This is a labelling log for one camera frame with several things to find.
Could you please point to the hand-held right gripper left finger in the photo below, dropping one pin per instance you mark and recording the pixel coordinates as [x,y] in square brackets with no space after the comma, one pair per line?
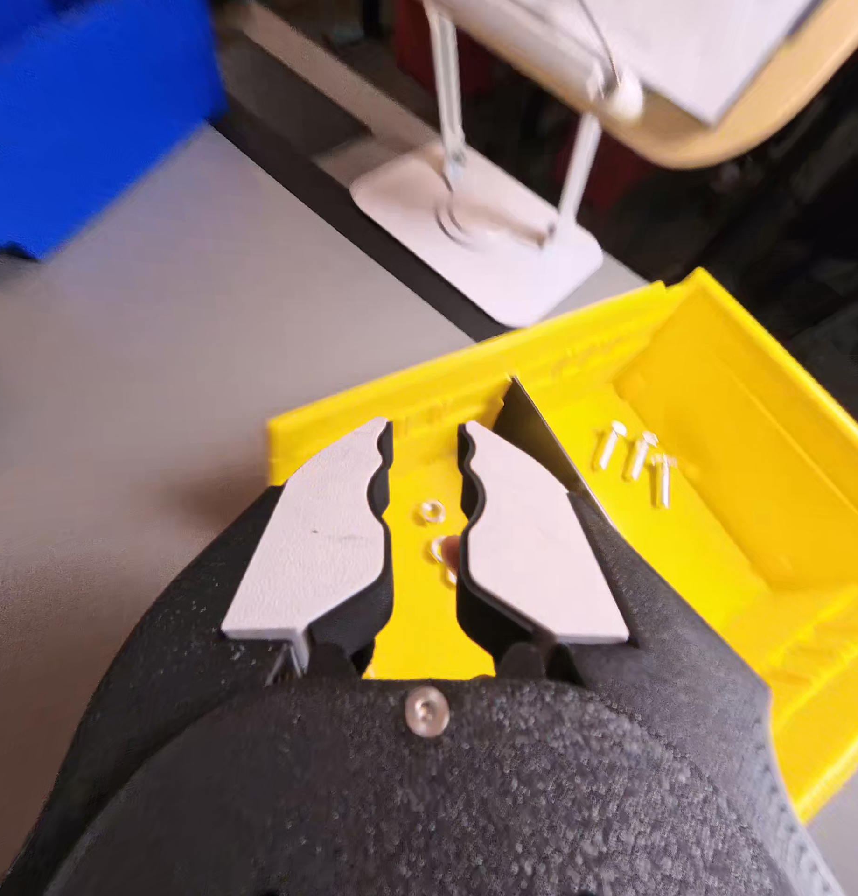
[310,553]

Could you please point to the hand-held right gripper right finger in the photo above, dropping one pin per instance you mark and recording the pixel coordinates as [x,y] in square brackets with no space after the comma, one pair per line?
[541,560]

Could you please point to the yellow plastic bin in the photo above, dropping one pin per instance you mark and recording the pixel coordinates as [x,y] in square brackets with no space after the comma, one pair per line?
[716,525]

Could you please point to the blue plastic bin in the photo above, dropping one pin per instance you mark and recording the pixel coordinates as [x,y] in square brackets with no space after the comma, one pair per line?
[86,126]

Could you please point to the person's right hand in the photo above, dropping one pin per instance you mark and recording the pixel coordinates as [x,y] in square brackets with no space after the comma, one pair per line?
[452,553]

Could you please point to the black bin divider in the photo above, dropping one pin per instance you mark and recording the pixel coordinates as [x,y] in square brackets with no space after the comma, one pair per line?
[534,434]

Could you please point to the white instruction sheet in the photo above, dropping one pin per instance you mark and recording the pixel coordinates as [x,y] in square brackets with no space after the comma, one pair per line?
[695,49]

